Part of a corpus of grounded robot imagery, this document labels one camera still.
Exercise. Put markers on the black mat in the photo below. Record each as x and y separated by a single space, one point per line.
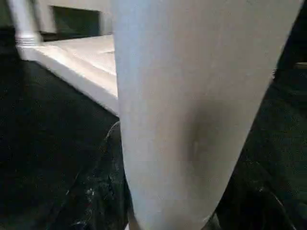
48 119

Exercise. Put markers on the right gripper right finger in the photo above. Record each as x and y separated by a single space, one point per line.
256 201

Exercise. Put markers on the white plastic table leg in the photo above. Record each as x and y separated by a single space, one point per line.
180 95
24 24

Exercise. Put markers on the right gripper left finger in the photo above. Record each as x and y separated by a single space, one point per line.
96 191

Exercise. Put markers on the white plastic table top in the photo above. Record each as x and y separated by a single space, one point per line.
84 60

